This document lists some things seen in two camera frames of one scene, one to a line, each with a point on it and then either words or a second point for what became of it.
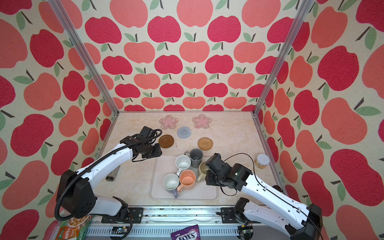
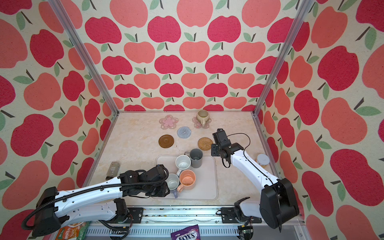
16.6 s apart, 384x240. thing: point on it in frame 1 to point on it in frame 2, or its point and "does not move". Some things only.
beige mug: x=202 y=169 to x=202 y=116
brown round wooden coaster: x=166 y=141 does not move
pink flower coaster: x=201 y=121 does not move
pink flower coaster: x=168 y=122 does not move
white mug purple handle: x=171 y=182 does not move
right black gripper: x=208 y=179 to x=213 y=153
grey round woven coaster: x=184 y=132 does not move
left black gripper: x=158 y=152 to x=164 y=192
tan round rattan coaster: x=205 y=143 does not move
